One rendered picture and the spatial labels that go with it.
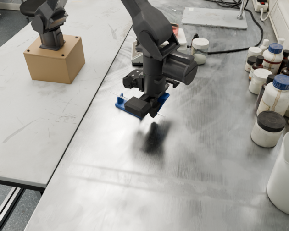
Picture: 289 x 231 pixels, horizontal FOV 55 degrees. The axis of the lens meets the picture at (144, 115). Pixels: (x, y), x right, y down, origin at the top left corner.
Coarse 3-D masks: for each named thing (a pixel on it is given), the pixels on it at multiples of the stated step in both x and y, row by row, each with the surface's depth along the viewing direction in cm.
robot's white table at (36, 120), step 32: (96, 0) 151; (32, 32) 122; (64, 32) 122; (96, 32) 122; (128, 32) 123; (0, 64) 102; (96, 64) 102; (0, 96) 88; (32, 96) 88; (64, 96) 88; (0, 128) 77; (32, 128) 77; (64, 128) 77; (0, 160) 68; (32, 160) 68; (0, 224) 117
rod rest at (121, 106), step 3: (117, 96) 82; (117, 99) 82; (120, 99) 83; (123, 99) 85; (117, 102) 83; (120, 102) 84; (123, 102) 84; (117, 105) 83; (120, 105) 83; (123, 105) 83; (120, 108) 83; (123, 108) 82; (132, 114) 81
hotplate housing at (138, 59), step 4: (136, 40) 108; (132, 44) 108; (132, 48) 106; (180, 48) 97; (184, 48) 97; (184, 52) 98; (136, 56) 99; (140, 56) 99; (132, 60) 100; (136, 60) 100; (140, 60) 100; (132, 64) 101; (136, 64) 101; (140, 64) 101
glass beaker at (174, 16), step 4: (164, 12) 96; (168, 12) 98; (172, 12) 98; (176, 12) 97; (168, 16) 99; (172, 16) 99; (176, 16) 98; (172, 20) 94; (176, 20) 94; (172, 24) 94; (176, 24) 95; (172, 28) 96; (176, 28) 96; (176, 32) 97; (176, 36) 98
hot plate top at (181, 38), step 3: (180, 30) 103; (180, 33) 101; (183, 33) 101; (180, 36) 100; (183, 36) 100; (180, 39) 98; (183, 39) 98; (165, 42) 96; (180, 42) 96; (183, 42) 96; (186, 42) 97
